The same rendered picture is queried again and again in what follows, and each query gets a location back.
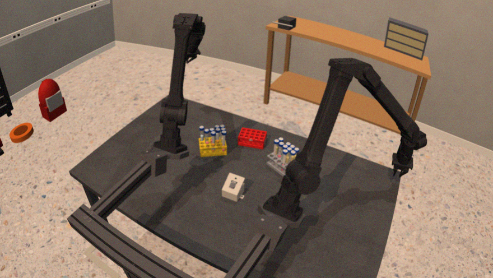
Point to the grey tube rack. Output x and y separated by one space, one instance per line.
275 165

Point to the yellow tube rack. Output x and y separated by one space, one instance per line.
207 148

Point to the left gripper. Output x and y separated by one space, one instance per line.
192 50

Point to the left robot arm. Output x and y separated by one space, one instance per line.
172 113

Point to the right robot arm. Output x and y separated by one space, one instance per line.
302 173

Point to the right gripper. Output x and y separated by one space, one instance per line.
402 163

